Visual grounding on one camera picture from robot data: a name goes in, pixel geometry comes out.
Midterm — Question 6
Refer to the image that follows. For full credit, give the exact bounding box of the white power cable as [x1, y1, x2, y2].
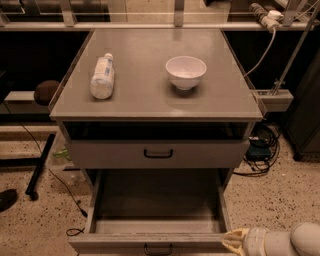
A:
[243, 27, 278, 78]

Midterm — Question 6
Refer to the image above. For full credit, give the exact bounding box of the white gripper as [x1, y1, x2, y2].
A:
[222, 227, 267, 256]

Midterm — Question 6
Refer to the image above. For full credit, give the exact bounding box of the white power strip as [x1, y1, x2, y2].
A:
[249, 3, 283, 33]

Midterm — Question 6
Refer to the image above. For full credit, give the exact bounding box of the grey drawer cabinet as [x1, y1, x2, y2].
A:
[48, 27, 268, 174]

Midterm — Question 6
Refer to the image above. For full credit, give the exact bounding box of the black pole on floor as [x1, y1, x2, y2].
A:
[25, 134, 55, 201]

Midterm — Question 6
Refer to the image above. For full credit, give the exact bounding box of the white ceramic bowl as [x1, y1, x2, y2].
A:
[165, 56, 207, 90]

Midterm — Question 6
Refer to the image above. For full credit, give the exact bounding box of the blue box on floor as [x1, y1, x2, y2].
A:
[246, 145, 271, 161]

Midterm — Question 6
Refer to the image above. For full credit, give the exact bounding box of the brown round object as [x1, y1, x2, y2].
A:
[34, 80, 59, 106]

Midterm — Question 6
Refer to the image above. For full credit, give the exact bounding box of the diagonal metal rod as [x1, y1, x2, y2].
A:
[269, 0, 320, 96]

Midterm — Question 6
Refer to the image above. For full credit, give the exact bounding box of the thin black floor cable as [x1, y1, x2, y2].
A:
[3, 103, 89, 238]

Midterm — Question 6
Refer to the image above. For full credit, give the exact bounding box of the black cable bundle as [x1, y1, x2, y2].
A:
[232, 121, 283, 178]

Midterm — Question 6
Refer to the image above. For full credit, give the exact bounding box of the grey drawer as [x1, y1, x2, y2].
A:
[66, 140, 249, 169]
[69, 169, 231, 256]

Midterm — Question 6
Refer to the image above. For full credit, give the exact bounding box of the metal frame rail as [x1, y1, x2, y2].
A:
[0, 0, 317, 31]

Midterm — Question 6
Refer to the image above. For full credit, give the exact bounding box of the grey top drawer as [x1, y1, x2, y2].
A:
[66, 140, 249, 169]

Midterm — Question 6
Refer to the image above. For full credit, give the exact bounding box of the clear plastic water bottle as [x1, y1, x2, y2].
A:
[90, 53, 114, 99]

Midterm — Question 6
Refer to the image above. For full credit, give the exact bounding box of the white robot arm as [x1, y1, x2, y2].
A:
[222, 222, 320, 256]

